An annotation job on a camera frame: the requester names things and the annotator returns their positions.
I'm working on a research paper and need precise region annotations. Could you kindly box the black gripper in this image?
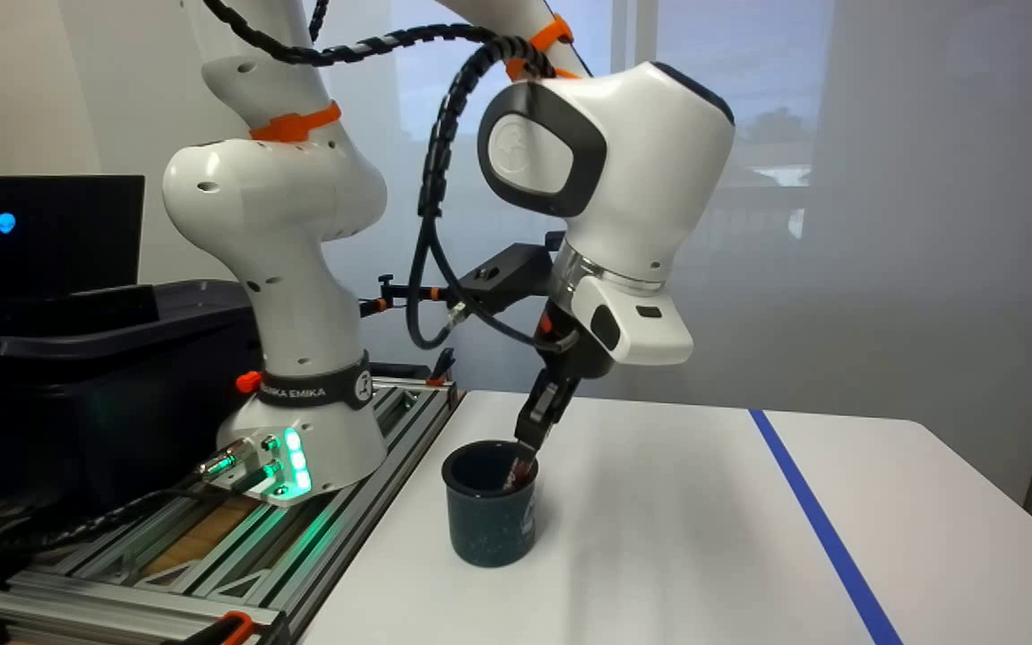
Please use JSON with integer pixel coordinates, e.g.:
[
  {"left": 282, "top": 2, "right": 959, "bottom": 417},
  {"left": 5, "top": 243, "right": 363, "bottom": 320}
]
[{"left": 513, "top": 300, "right": 615, "bottom": 459}]

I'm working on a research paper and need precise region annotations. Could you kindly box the brown marker with white cap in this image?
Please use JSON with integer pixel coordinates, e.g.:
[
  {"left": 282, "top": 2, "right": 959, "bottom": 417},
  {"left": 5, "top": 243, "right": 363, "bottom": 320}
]
[{"left": 498, "top": 452, "right": 539, "bottom": 493}]

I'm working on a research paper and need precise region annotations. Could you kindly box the dark green cup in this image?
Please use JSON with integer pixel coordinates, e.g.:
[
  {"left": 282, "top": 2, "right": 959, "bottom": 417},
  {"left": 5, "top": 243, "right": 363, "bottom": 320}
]
[{"left": 437, "top": 437, "right": 540, "bottom": 570}]

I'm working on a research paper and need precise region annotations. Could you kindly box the blue tape strip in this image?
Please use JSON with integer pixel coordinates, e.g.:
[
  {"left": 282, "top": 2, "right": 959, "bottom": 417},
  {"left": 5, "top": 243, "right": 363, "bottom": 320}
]
[{"left": 744, "top": 405, "right": 905, "bottom": 645}]

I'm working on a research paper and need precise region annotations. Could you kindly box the black storage bin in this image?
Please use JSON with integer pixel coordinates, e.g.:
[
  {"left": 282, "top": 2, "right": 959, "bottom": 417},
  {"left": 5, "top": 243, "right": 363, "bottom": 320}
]
[{"left": 0, "top": 277, "right": 267, "bottom": 591}]

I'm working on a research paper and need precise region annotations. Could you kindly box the black computer monitor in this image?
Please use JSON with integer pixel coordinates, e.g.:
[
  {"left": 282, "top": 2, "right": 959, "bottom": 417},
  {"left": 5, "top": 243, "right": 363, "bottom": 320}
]
[{"left": 0, "top": 173, "right": 147, "bottom": 338}]

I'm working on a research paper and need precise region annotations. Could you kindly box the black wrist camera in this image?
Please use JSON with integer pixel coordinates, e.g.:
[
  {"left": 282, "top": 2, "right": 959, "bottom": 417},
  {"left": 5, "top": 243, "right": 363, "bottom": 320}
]
[{"left": 460, "top": 241, "right": 571, "bottom": 324}]

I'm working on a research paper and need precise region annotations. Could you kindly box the black corrugated cable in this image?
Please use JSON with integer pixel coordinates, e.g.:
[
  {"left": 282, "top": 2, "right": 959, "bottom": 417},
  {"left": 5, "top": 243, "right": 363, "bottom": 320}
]
[{"left": 202, "top": 0, "right": 571, "bottom": 354}]

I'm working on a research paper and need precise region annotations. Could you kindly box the orange clamp handle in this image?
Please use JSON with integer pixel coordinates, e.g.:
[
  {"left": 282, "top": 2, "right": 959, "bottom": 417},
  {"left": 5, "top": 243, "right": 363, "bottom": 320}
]
[{"left": 216, "top": 609, "right": 261, "bottom": 645}]

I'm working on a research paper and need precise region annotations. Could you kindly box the aluminium profile base frame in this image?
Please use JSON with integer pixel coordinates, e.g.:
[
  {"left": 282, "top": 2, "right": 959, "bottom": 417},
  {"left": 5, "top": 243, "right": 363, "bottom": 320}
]
[{"left": 0, "top": 374, "right": 467, "bottom": 645}]

